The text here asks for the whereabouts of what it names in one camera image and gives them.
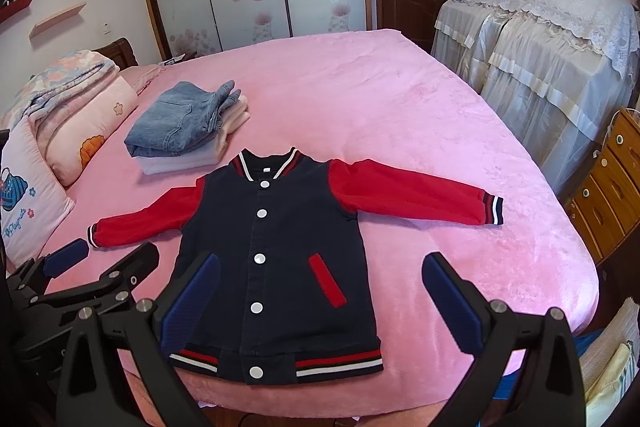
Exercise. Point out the folded white garment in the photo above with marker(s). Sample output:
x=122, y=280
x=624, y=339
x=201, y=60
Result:
x=204, y=156

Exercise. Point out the folded floral quilt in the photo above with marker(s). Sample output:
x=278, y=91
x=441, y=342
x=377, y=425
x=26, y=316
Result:
x=59, y=92

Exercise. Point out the wooden drawer chest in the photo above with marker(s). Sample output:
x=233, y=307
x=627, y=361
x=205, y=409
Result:
x=604, y=209

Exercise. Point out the pink cartoon pillow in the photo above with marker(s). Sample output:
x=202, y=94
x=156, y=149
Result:
x=69, y=141

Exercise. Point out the dark wooden headboard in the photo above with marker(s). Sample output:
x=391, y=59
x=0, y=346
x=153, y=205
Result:
x=120, y=52

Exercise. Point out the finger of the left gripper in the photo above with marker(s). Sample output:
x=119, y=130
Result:
x=36, y=274
x=111, y=290

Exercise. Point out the white cartoon pillow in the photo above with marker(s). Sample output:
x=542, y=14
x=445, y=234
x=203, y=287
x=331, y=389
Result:
x=33, y=202

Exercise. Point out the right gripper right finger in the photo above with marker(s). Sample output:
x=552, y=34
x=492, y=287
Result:
x=549, y=389

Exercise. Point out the pink wall shelf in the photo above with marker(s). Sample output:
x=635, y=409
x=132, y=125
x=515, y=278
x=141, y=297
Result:
x=55, y=19

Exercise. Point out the folded beige garment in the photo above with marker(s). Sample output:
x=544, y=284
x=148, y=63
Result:
x=232, y=119

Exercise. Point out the pink bed blanket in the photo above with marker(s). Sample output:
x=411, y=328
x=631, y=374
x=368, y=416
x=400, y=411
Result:
x=374, y=94

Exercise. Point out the folded blue jeans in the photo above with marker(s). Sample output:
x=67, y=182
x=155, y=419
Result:
x=180, y=120

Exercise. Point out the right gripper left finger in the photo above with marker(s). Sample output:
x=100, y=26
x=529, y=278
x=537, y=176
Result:
x=94, y=390

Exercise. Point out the lace covered furniture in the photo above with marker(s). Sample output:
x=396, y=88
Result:
x=554, y=71

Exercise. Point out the red wall shelf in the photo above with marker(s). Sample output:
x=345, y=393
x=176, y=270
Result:
x=12, y=7

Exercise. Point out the navy red varsity jacket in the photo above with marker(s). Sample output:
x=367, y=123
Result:
x=293, y=305

